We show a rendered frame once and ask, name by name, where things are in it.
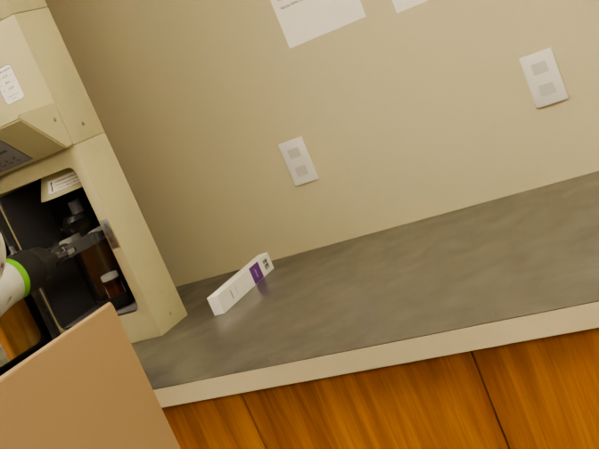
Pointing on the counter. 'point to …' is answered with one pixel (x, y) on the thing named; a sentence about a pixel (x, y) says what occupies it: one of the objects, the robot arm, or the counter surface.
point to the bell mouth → (59, 184)
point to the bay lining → (49, 216)
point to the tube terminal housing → (86, 166)
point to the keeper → (110, 233)
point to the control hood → (36, 134)
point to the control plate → (11, 157)
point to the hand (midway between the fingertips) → (88, 236)
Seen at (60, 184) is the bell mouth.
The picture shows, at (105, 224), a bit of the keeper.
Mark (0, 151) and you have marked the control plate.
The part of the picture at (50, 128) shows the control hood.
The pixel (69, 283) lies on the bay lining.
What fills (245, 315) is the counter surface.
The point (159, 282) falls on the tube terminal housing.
